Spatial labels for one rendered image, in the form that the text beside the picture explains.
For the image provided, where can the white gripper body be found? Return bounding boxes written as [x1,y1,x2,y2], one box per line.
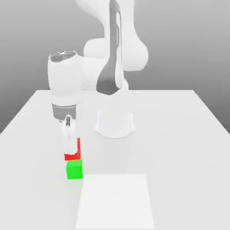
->
[62,118,78,156]

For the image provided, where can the small red cube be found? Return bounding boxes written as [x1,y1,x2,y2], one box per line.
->
[64,137,82,162]

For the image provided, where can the small green cube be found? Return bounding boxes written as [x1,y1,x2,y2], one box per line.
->
[66,159,84,180]

